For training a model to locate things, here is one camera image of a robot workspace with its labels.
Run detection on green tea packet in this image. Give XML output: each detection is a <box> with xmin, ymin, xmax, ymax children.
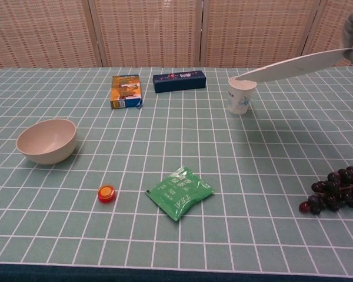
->
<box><xmin>145</xmin><ymin>166</ymin><xmax>215</xmax><ymax>222</ymax></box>

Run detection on white round plate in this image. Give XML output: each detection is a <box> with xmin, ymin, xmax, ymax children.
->
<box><xmin>236</xmin><ymin>48</ymin><xmax>353</xmax><ymax>85</ymax></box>

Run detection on dark purple grape bunch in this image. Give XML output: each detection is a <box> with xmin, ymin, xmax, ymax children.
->
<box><xmin>299</xmin><ymin>166</ymin><xmax>353</xmax><ymax>215</ymax></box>

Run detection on bamboo folding screen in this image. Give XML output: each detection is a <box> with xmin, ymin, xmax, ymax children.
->
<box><xmin>0</xmin><ymin>0</ymin><xmax>353</xmax><ymax>75</ymax></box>

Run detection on orange snack box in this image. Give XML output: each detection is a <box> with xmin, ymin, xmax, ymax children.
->
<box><xmin>109</xmin><ymin>74</ymin><xmax>144</xmax><ymax>110</ymax></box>

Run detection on beige bowl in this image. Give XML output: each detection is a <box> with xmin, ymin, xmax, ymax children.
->
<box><xmin>15</xmin><ymin>118</ymin><xmax>78</xmax><ymax>165</ymax></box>

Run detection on green grid tablecloth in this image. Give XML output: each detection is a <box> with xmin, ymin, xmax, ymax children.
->
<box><xmin>0</xmin><ymin>66</ymin><xmax>353</xmax><ymax>282</ymax></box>

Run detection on red orange bottle cap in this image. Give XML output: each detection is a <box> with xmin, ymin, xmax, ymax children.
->
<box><xmin>97</xmin><ymin>184</ymin><xmax>118</xmax><ymax>203</ymax></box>

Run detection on white paper cup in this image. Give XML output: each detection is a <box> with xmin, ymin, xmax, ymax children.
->
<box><xmin>227</xmin><ymin>76</ymin><xmax>258</xmax><ymax>116</ymax></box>

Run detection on dark blue long box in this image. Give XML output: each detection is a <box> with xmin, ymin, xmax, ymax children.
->
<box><xmin>152</xmin><ymin>69</ymin><xmax>207</xmax><ymax>94</ymax></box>

